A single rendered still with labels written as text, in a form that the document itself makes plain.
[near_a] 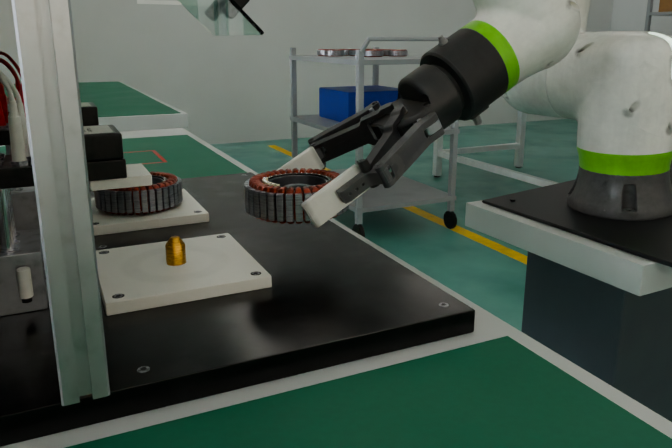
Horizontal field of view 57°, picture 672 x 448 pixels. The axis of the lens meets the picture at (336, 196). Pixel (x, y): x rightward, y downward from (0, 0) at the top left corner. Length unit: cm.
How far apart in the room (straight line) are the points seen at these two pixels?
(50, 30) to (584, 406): 43
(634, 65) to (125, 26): 535
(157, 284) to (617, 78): 64
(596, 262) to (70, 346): 62
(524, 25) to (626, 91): 22
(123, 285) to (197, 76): 552
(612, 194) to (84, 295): 72
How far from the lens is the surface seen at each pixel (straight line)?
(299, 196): 61
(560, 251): 88
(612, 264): 83
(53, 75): 40
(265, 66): 627
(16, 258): 59
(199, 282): 59
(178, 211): 83
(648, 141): 93
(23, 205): 83
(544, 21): 75
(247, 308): 56
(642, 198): 94
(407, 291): 59
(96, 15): 595
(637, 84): 91
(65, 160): 41
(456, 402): 47
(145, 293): 58
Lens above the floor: 100
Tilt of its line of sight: 14 degrees down
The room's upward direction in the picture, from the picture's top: straight up
